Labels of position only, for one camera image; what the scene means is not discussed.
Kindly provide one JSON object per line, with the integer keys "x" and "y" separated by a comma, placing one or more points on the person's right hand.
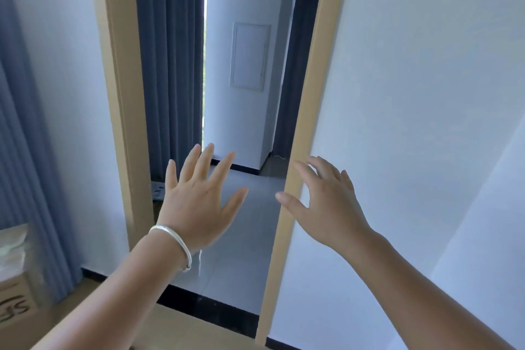
{"x": 332, "y": 214}

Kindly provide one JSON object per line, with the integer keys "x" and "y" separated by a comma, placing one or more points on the person's left hand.
{"x": 197, "y": 210}

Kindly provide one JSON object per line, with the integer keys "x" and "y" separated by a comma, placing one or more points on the person's right forearm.
{"x": 410, "y": 300}

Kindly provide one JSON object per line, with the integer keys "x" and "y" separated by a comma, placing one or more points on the person's left forearm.
{"x": 123, "y": 304}

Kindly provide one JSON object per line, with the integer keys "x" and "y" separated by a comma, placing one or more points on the clear plastic bag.
{"x": 158, "y": 192}

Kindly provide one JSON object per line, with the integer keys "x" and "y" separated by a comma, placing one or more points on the dark blue room curtain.
{"x": 168, "y": 54}

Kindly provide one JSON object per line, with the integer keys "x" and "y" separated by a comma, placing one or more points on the blue grey curtain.
{"x": 24, "y": 157}

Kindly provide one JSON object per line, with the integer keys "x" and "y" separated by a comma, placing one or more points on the brown cardboard box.
{"x": 20, "y": 304}

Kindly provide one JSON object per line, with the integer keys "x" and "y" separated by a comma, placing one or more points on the beige open doorway frame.
{"x": 123, "y": 75}

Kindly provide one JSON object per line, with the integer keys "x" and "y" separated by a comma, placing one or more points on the white wall panel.
{"x": 250, "y": 56}

